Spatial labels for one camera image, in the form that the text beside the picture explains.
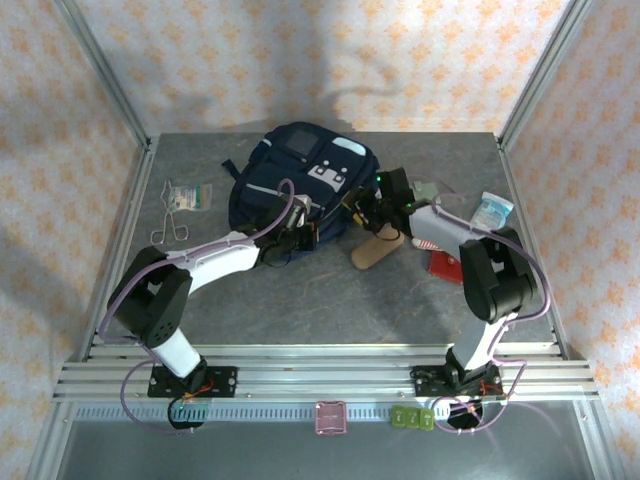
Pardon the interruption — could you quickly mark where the tan wooden cylinder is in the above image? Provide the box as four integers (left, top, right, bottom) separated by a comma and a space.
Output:
349, 226, 405, 272

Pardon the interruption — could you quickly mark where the grey-green wallet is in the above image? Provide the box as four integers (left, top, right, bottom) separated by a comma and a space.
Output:
410, 180, 444, 206

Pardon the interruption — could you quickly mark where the navy blue student backpack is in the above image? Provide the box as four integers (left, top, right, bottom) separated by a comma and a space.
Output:
221, 121, 381, 269

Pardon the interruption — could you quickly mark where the red box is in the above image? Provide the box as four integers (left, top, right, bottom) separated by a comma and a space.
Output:
426, 248, 465, 286

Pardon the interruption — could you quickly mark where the blue white tissue pack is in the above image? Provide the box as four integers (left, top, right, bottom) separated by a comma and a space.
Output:
468, 190, 516, 234

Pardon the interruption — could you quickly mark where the clear gauze packet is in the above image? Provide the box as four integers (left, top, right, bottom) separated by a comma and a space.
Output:
168, 183, 214, 212

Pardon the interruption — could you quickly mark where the pink square tag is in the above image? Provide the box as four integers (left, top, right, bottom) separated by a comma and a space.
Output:
313, 399, 349, 438

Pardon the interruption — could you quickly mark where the grey metal base sheet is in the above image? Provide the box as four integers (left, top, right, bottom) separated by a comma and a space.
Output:
54, 419, 596, 480

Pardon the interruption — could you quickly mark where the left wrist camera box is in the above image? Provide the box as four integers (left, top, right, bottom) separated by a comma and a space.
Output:
287, 194, 315, 225

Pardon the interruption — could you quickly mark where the aluminium table side rail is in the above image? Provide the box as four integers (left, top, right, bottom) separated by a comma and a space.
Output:
497, 137, 571, 361
79, 137, 160, 361

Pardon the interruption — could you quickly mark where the aluminium mounting rail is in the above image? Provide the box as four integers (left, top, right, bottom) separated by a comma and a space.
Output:
52, 342, 600, 404

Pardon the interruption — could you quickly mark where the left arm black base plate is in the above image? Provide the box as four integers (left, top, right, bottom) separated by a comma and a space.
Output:
147, 366, 239, 400

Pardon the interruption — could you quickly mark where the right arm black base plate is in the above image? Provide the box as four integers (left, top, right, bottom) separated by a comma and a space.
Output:
410, 364, 503, 401

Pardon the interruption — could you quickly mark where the grey slotted cable duct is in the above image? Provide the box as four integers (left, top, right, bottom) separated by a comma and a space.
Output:
74, 403, 451, 424

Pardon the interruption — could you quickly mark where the short aluminium frame post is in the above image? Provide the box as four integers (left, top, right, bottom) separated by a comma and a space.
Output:
27, 399, 76, 480
574, 399, 619, 480

